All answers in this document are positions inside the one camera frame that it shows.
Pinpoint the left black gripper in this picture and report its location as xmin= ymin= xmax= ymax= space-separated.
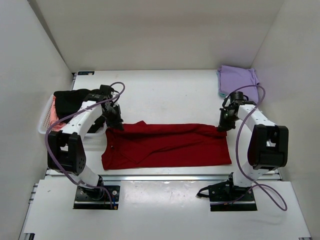
xmin=101 ymin=103 xmax=124 ymax=131

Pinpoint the red t shirt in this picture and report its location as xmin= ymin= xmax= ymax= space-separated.
xmin=101 ymin=121 xmax=232 ymax=170

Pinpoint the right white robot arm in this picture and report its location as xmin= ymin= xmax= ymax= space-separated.
xmin=196 ymin=91 xmax=289 ymax=205

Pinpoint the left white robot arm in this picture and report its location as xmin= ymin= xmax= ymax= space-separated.
xmin=45 ymin=83 xmax=124 ymax=200

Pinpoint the white plastic laundry basket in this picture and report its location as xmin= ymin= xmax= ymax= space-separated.
xmin=37 ymin=94 xmax=107 ymax=138

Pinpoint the folded teal cloth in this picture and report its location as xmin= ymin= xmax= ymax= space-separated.
xmin=218 ymin=91 xmax=228 ymax=98

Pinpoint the folded lavender t shirt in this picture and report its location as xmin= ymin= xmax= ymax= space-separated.
xmin=217 ymin=65 xmax=260 ymax=94

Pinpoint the black t shirt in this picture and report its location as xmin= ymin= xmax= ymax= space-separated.
xmin=53 ymin=88 xmax=99 ymax=120

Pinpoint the pink t shirt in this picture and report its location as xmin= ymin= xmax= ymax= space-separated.
xmin=49 ymin=103 xmax=64 ymax=132

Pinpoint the small label sticker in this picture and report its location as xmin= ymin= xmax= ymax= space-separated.
xmin=77 ymin=71 xmax=95 ymax=76

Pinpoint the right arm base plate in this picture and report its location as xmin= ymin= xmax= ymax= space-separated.
xmin=208 ymin=182 xmax=258 ymax=212

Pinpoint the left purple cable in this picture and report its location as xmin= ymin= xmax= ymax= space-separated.
xmin=43 ymin=81 xmax=126 ymax=210

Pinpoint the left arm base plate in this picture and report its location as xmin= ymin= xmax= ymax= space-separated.
xmin=73 ymin=182 xmax=121 ymax=211

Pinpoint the aluminium rail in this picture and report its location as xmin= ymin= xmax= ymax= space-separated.
xmin=44 ymin=173 xmax=282 ymax=182

